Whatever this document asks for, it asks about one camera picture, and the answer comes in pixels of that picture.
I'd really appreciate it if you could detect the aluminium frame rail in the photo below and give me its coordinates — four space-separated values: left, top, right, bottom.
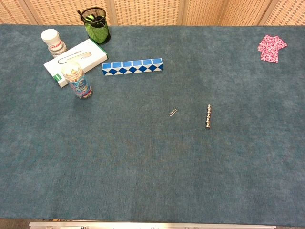
29 221 277 229

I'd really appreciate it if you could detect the teal felt table mat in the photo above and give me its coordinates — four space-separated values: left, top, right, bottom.
0 23 305 227

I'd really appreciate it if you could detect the row of metal balls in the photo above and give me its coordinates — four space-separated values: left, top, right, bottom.
205 104 213 130

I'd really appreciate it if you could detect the woven folding screen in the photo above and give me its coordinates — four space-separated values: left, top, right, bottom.
0 0 305 26

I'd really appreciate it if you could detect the blue white snake puzzle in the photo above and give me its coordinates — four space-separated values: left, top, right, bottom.
102 58 164 76

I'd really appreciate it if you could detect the white usb hub box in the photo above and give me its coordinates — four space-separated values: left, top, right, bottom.
43 38 108 88

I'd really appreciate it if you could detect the white red-striped jar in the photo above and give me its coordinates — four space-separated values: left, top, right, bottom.
40 28 68 58

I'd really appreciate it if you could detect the clear jar with cartoon label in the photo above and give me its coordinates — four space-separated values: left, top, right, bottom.
61 61 94 99

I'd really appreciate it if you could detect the pink patterned cloth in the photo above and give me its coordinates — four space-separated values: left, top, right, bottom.
257 34 288 64

